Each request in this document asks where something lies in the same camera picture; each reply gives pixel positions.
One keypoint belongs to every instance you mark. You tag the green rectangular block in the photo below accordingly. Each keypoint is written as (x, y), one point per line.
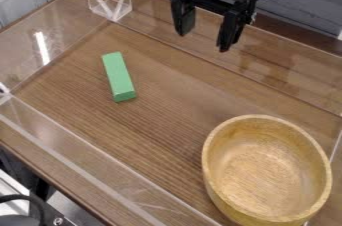
(119, 77)

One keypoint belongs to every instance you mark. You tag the light wooden bowl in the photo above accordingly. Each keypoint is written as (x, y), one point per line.
(266, 171)

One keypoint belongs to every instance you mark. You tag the clear acrylic corner bracket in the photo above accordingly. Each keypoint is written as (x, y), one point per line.
(111, 9)

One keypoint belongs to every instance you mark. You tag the clear acrylic front wall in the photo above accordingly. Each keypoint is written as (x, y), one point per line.
(119, 195)

